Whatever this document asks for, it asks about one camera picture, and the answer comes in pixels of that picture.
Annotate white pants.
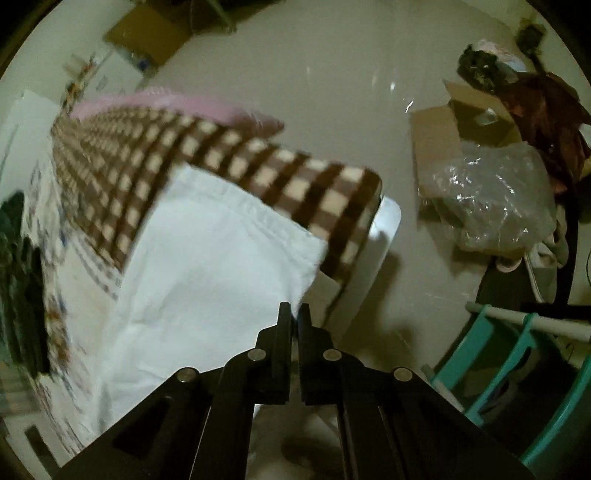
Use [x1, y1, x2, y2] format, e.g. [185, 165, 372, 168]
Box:
[86, 166, 328, 437]

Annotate teal plastic stool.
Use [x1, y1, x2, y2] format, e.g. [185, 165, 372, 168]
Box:
[423, 303, 590, 478]

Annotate floral fleece blanket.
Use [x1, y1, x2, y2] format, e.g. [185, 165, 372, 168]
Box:
[22, 154, 122, 455]

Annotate folded dark green garment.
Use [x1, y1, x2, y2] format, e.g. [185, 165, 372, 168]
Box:
[1, 191, 50, 378]

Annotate clear plastic bag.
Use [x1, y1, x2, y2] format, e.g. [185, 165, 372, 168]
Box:
[420, 141, 556, 258]

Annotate brown checkered blanket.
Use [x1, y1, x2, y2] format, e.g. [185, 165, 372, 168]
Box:
[50, 107, 383, 285]

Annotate cardboard box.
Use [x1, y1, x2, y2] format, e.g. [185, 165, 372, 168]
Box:
[410, 81, 543, 201]

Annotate dark red cloth pile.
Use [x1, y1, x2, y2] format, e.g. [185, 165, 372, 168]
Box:
[457, 45, 590, 193]

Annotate flat cardboard piece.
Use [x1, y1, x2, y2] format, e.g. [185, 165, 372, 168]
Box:
[103, 2, 192, 67]

